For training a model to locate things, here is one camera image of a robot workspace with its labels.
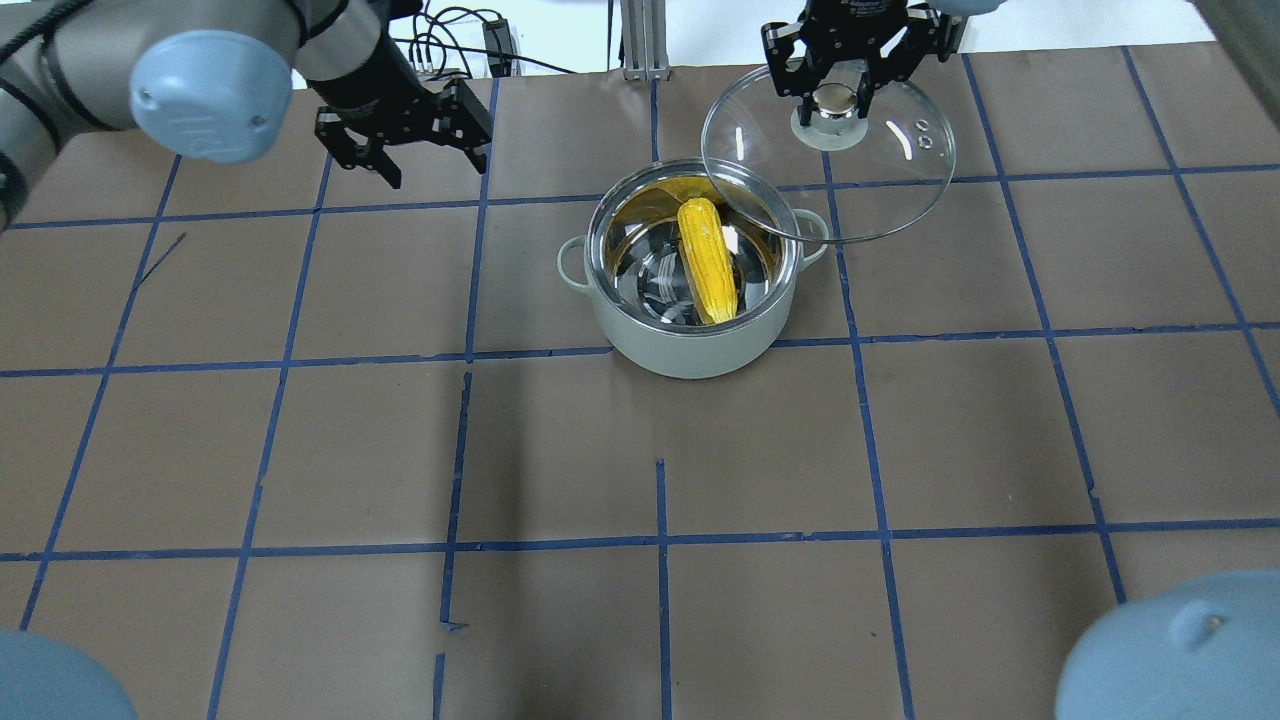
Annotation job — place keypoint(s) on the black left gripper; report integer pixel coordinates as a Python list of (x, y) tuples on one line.
[(372, 93)]

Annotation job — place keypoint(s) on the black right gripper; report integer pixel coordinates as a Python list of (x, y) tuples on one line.
[(853, 32)]

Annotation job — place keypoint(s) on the glass pot lid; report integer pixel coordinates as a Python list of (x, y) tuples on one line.
[(813, 168)]

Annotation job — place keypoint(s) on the yellow corn cob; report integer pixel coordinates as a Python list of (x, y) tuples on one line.
[(707, 261)]

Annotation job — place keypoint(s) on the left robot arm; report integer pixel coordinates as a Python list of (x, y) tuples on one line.
[(212, 80)]

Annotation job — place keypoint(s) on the grey-green cooking pot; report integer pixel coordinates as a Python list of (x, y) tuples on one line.
[(630, 266)]

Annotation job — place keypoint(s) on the black power adapter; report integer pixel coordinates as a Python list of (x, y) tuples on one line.
[(499, 47)]

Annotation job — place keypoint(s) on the aluminium frame post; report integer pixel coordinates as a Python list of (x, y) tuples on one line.
[(644, 41)]

